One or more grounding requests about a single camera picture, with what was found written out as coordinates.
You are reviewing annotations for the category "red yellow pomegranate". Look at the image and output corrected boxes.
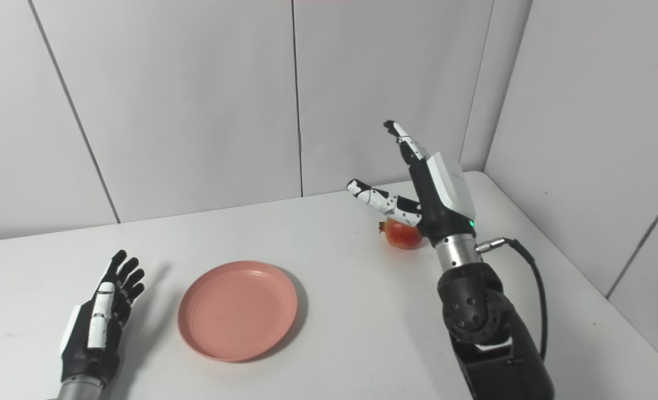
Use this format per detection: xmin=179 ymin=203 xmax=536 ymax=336
xmin=378 ymin=218 xmax=424 ymax=250

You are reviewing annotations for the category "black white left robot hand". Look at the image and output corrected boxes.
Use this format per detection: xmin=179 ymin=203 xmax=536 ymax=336
xmin=59 ymin=250 xmax=146 ymax=387

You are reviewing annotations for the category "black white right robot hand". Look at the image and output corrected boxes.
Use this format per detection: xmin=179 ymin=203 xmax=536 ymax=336
xmin=346 ymin=120 xmax=477 ymax=248

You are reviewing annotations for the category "pink round plate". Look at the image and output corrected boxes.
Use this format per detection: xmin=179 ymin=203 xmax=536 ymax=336
xmin=177 ymin=261 xmax=298 ymax=362

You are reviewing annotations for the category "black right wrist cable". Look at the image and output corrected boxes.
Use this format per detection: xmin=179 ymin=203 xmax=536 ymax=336
xmin=476 ymin=237 xmax=549 ymax=362

